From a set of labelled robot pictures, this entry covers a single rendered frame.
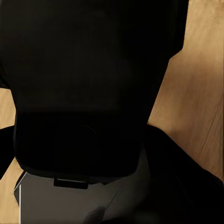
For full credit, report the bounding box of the digital camera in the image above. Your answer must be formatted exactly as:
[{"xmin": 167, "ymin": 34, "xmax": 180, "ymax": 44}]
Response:
[{"xmin": 0, "ymin": 0, "xmax": 189, "ymax": 190}]

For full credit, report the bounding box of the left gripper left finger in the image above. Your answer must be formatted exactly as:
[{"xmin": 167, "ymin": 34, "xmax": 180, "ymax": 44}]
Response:
[{"xmin": 0, "ymin": 126, "xmax": 15, "ymax": 180}]

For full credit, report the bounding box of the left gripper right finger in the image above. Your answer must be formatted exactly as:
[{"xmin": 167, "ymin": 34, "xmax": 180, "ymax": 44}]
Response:
[{"xmin": 143, "ymin": 124, "xmax": 224, "ymax": 224}]

